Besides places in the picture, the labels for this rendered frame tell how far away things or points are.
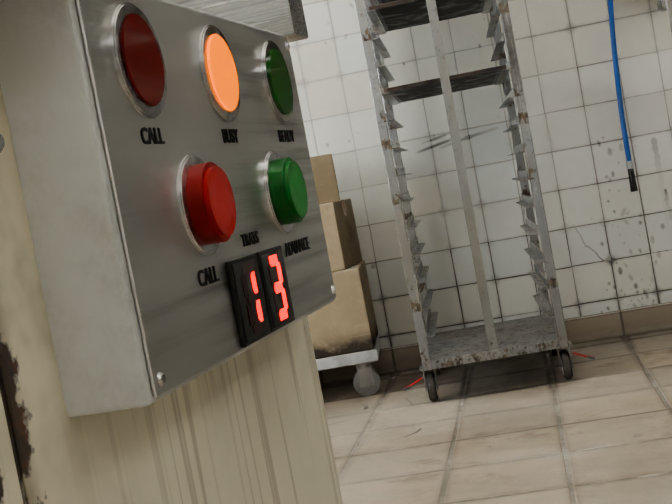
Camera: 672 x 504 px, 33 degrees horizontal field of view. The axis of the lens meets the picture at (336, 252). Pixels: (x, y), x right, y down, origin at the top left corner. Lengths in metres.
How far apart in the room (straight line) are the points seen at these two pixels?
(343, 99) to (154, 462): 4.14
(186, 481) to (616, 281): 4.11
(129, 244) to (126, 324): 0.03
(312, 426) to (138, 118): 0.27
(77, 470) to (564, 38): 4.19
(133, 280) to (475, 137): 4.14
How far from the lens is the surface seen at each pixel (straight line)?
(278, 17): 0.61
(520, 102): 3.74
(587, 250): 4.51
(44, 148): 0.37
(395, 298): 4.54
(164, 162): 0.40
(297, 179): 0.52
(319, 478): 0.62
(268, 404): 0.55
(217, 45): 0.47
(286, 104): 0.55
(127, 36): 0.39
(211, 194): 0.41
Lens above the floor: 0.76
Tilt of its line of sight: 3 degrees down
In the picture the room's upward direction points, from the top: 11 degrees counter-clockwise
